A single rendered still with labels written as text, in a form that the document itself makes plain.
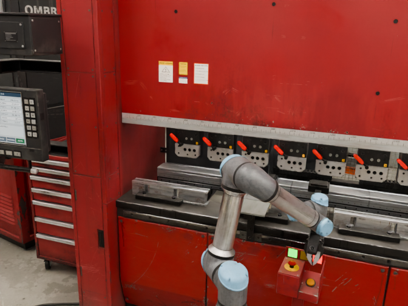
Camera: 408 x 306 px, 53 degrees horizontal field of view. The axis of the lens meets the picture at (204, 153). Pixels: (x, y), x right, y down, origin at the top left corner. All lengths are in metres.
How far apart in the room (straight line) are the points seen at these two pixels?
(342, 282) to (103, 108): 1.60
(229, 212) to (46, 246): 2.09
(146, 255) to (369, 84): 1.62
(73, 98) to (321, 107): 1.34
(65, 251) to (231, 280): 1.98
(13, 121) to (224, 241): 1.20
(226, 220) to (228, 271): 0.20
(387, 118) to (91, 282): 1.99
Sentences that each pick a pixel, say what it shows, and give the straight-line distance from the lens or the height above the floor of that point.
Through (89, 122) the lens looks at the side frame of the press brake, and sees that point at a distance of 2.38.
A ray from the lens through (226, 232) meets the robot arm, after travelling 1.67.
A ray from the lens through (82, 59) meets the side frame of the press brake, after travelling 2.34.
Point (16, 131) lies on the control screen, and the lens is 2.22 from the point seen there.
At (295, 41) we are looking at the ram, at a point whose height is 1.85.
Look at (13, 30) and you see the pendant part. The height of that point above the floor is 1.87.
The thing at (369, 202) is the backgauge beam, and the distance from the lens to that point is 2.57.
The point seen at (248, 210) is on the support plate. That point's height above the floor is 1.00.
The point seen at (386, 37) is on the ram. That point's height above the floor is 1.88.
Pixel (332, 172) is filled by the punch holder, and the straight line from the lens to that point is 2.23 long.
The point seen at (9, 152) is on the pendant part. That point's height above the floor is 1.27.
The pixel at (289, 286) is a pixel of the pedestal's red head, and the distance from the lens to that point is 2.11.
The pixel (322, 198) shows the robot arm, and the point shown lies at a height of 1.19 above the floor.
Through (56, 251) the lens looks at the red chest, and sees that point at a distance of 3.43.
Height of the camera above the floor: 1.90
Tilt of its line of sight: 17 degrees down
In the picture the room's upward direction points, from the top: 1 degrees clockwise
